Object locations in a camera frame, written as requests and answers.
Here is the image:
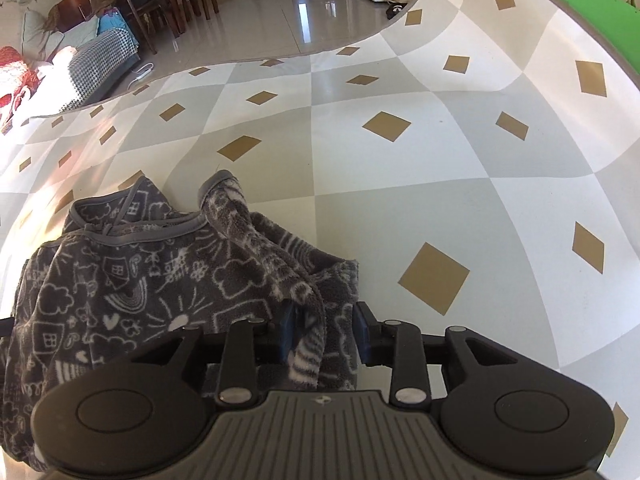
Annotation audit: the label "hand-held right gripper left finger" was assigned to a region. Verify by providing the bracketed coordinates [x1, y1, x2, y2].
[131, 302, 306, 406]

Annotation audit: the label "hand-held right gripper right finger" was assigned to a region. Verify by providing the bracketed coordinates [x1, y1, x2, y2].
[352, 301, 519, 406]

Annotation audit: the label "grey printed fleece jacket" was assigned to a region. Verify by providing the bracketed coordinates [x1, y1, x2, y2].
[0, 170, 361, 474]

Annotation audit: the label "houndstooth covered sofa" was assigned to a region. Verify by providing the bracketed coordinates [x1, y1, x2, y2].
[20, 7, 141, 114]

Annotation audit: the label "teal cloth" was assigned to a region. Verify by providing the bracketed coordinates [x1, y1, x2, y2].
[97, 10, 129, 36]

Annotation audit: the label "red crocheted blanket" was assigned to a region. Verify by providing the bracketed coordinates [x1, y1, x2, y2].
[0, 46, 41, 134]

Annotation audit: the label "grey pillow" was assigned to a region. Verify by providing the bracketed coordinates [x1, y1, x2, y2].
[22, 10, 66, 61]

